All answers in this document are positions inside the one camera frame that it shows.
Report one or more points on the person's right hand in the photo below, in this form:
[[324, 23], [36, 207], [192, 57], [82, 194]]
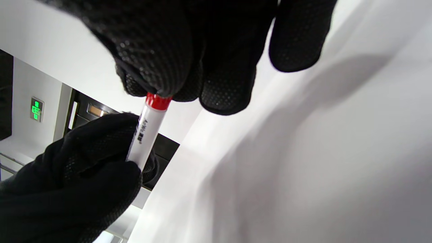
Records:
[[189, 40]]

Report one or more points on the person's left hand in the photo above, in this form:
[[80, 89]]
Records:
[[64, 182]]

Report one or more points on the white marker with red cap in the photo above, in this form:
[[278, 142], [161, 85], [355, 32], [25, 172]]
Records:
[[146, 135]]

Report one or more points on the green lit exit sign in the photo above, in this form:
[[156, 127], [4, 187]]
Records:
[[36, 109]]

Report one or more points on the small metal door plate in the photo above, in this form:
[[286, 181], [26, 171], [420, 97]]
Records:
[[96, 110]]

